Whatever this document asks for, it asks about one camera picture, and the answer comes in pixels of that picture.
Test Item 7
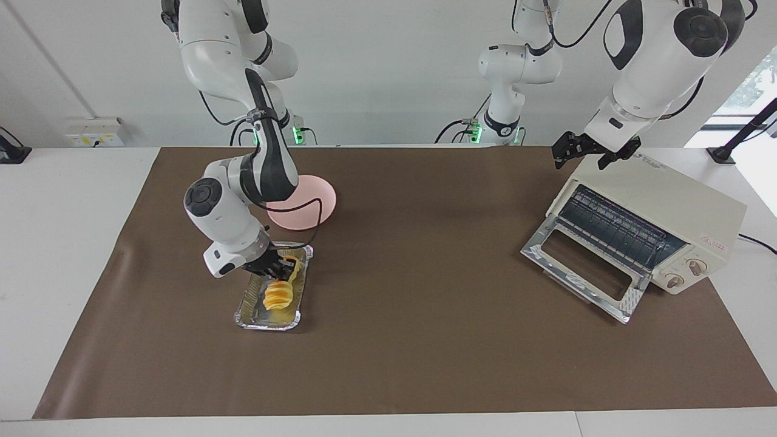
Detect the sliced yellow bread loaf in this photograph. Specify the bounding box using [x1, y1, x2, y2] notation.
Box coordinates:
[263, 256, 302, 312]

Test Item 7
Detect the aluminium foil tray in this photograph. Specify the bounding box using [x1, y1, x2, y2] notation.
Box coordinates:
[234, 243, 315, 332]

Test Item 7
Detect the cream toaster oven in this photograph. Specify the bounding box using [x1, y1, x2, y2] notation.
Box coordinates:
[545, 149, 748, 297]

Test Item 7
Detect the glass oven door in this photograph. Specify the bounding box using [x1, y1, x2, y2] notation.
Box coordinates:
[520, 215, 652, 325]

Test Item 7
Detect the pink round plate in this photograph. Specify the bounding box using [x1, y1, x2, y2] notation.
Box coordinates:
[267, 174, 338, 232]

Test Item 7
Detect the black clamp stand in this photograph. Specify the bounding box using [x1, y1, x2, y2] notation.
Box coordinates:
[707, 97, 777, 165]

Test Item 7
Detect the brown table mat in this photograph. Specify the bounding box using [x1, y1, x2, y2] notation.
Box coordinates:
[33, 146, 777, 420]

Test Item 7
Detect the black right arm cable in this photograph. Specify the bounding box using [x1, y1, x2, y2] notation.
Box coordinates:
[246, 110, 326, 247]

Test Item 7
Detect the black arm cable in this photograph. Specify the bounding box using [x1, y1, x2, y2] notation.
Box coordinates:
[246, 110, 326, 247]
[512, 0, 615, 50]

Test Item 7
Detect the wire oven rack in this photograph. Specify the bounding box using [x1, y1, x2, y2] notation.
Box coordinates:
[557, 185, 688, 275]

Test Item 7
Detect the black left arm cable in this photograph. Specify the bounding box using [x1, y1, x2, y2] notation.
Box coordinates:
[512, 0, 615, 50]

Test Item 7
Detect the black oven power cord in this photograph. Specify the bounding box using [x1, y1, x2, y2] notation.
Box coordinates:
[737, 233, 777, 256]

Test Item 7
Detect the white wall socket strip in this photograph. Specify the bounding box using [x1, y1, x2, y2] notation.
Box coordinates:
[65, 117, 126, 149]

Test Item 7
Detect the black bracket on table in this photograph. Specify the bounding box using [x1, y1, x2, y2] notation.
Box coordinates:
[0, 126, 33, 165]

